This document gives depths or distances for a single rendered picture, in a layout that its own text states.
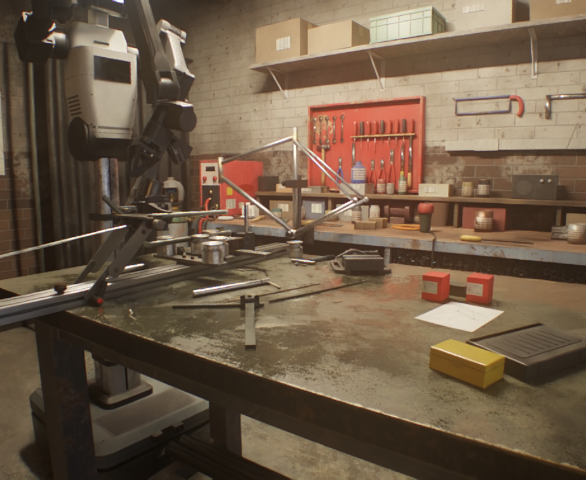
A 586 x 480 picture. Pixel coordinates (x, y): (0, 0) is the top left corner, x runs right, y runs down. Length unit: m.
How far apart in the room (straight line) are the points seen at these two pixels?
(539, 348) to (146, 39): 1.08
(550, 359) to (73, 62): 1.62
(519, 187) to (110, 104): 2.15
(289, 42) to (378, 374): 2.95
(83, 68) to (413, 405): 1.51
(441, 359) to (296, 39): 2.91
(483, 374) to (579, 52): 2.58
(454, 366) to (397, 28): 2.56
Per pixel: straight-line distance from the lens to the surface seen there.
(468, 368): 0.59
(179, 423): 1.77
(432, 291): 0.93
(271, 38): 3.48
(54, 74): 3.60
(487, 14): 2.88
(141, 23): 1.27
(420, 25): 2.92
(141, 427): 1.74
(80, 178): 3.62
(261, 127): 3.74
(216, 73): 4.14
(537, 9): 2.81
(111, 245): 1.04
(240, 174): 3.40
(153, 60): 1.23
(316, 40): 3.24
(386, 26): 3.01
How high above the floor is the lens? 1.13
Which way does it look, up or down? 8 degrees down
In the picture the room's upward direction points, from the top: straight up
